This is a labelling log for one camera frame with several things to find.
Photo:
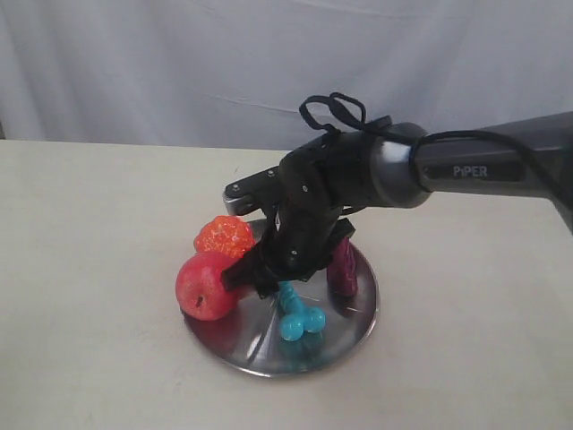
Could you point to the red apple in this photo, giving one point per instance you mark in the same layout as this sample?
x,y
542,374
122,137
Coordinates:
x,y
199,289

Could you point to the dark purple sweet potato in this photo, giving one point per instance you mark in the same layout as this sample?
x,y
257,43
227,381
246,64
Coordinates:
x,y
341,271

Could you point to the teal toy bone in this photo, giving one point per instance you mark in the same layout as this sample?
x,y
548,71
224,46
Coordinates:
x,y
297,317

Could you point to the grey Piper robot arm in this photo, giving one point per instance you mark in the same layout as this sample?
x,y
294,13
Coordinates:
x,y
387,165

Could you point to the black covered gripper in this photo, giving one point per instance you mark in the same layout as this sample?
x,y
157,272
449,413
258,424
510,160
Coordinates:
x,y
312,187

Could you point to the white backdrop cloth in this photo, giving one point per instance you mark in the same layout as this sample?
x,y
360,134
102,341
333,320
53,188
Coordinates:
x,y
233,73

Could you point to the orange bumpy fruit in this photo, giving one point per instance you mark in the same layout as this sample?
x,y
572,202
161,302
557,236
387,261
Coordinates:
x,y
225,234

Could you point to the round stainless steel plate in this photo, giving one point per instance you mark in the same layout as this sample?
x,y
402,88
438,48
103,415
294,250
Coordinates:
x,y
248,338

